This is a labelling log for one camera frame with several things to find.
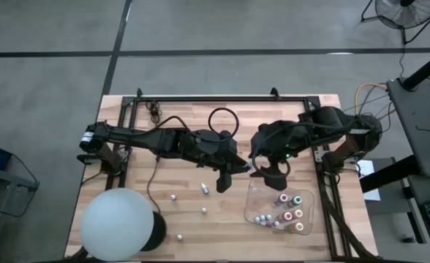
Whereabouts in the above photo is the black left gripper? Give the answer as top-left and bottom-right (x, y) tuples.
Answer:
(191, 127), (253, 175)

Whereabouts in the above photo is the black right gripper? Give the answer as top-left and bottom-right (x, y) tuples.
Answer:
(250, 120), (303, 179)

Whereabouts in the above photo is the clear plastic bin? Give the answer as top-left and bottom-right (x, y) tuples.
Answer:
(244, 178), (315, 237)

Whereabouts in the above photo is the black lamp base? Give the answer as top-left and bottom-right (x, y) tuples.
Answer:
(140, 210), (167, 252)

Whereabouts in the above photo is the white paper sheet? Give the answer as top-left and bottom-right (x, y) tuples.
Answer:
(355, 159), (382, 202)

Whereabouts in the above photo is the white globe lamp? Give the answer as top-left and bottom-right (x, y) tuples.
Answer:
(78, 187), (155, 262)

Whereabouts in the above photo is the black side table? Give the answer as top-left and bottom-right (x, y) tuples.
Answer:
(359, 77), (430, 205)

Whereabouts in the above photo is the black stand pole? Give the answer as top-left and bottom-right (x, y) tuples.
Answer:
(401, 47), (430, 92)

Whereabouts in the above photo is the black floor fan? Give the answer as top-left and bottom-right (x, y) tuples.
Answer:
(360, 0), (430, 47)

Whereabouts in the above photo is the grey equipment cart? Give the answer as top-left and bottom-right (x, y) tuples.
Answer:
(0, 153), (40, 263)

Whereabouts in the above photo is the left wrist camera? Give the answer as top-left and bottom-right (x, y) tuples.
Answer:
(216, 171), (233, 194)

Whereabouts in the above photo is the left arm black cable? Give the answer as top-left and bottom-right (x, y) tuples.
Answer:
(156, 107), (241, 147)

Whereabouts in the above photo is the black aluminium table frame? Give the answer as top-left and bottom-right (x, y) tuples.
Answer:
(105, 87), (351, 259)

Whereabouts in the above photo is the black table cable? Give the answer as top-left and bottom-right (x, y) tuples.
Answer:
(145, 100), (165, 215)

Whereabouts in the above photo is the yellow cable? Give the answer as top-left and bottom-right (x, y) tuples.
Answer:
(354, 83), (388, 107)

